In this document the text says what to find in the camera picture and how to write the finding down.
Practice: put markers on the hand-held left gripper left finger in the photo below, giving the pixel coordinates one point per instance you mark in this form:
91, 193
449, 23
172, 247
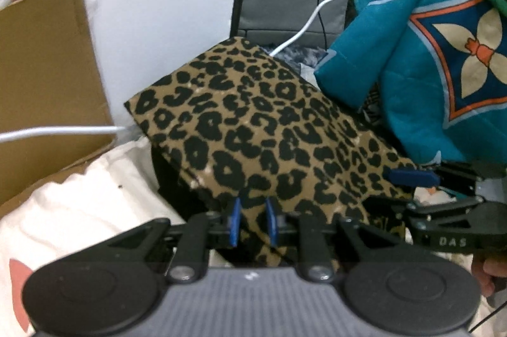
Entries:
235, 222

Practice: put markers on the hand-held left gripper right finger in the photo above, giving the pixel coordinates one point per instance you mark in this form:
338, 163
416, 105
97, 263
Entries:
271, 222

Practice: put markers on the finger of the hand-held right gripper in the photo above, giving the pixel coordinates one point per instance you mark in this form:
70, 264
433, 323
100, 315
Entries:
412, 177
435, 208

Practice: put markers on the leopard print garment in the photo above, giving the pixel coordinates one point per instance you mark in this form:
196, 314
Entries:
257, 123

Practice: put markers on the person's right hand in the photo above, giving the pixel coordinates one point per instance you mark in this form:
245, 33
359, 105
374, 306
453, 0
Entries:
491, 273

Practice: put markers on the teal printed blanket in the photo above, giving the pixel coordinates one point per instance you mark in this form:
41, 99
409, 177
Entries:
396, 44

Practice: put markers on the white printed bed sheet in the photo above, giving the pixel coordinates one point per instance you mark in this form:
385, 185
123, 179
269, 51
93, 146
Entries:
79, 202

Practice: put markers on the cardboard box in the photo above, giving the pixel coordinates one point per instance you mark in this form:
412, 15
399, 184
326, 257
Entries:
39, 64

